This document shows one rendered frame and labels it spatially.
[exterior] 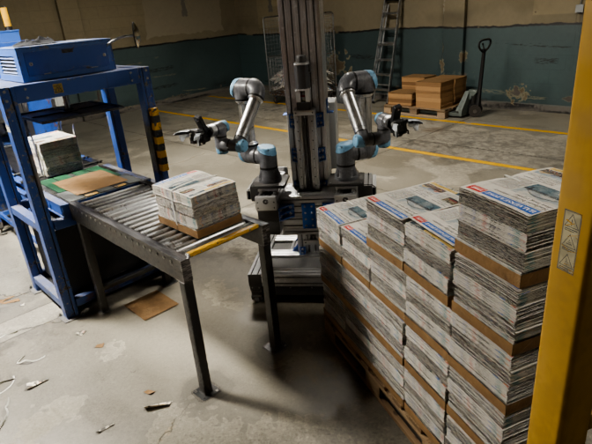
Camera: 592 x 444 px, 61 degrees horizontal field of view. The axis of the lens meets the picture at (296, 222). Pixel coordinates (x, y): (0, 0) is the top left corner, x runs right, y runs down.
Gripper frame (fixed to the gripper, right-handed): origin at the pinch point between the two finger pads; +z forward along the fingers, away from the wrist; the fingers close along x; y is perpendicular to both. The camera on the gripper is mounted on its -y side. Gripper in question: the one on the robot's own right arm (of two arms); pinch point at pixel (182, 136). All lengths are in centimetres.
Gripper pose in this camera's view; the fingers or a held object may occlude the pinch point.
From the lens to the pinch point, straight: 288.6
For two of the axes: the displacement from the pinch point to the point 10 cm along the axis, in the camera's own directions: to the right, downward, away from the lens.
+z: -5.5, 3.7, -7.5
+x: -8.3, -2.8, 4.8
